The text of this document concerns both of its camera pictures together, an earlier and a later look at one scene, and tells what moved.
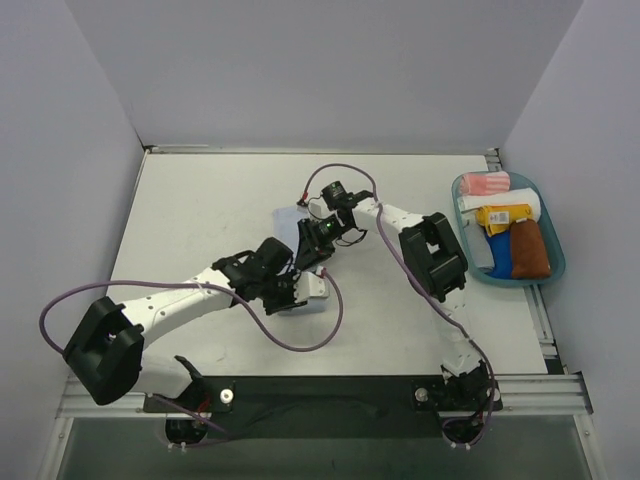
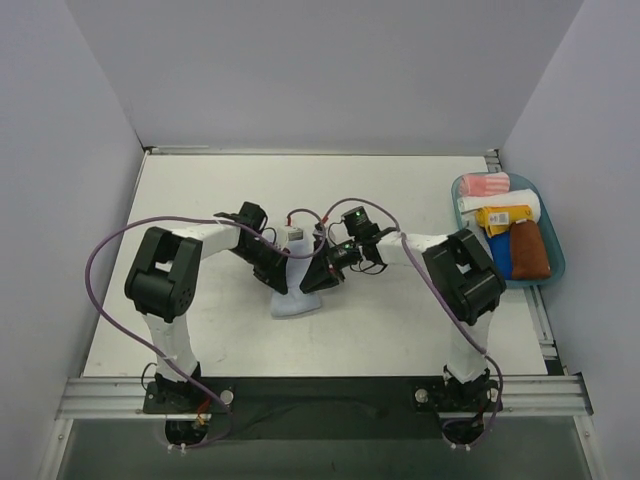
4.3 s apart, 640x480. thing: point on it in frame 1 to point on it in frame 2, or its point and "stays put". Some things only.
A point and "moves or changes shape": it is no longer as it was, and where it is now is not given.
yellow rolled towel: (497, 218) stays put
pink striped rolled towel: (477, 183) stays put
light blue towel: (285, 226) moves or changes shape
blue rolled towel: (501, 246) stays put
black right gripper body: (310, 245) to (326, 270)
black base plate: (328, 407) stays put
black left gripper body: (282, 295) to (273, 273)
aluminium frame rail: (544, 394) stays put
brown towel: (529, 258) stays put
